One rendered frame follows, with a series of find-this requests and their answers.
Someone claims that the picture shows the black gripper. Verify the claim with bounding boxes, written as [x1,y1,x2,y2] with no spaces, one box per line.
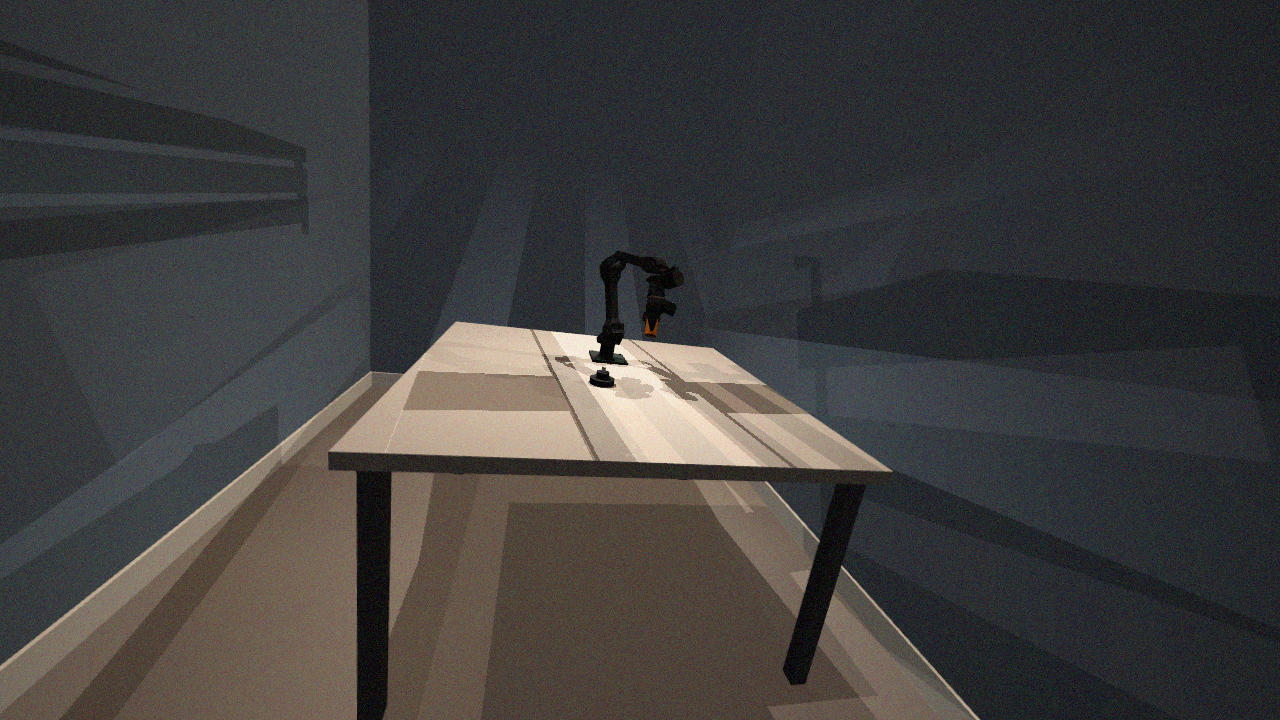
[643,288,667,331]

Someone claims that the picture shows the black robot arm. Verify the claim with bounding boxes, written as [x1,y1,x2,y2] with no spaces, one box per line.
[596,250,684,361]

